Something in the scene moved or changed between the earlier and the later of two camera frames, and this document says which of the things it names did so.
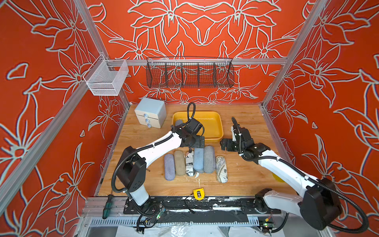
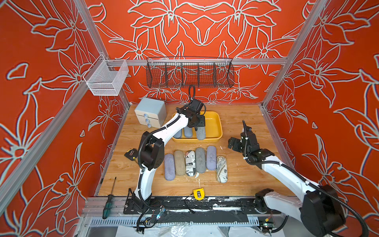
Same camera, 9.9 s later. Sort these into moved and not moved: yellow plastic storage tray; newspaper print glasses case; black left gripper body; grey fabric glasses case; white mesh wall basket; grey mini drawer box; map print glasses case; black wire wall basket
Moved: grey fabric glasses case; black left gripper body
Not moved: white mesh wall basket; yellow plastic storage tray; map print glasses case; grey mini drawer box; newspaper print glasses case; black wire wall basket
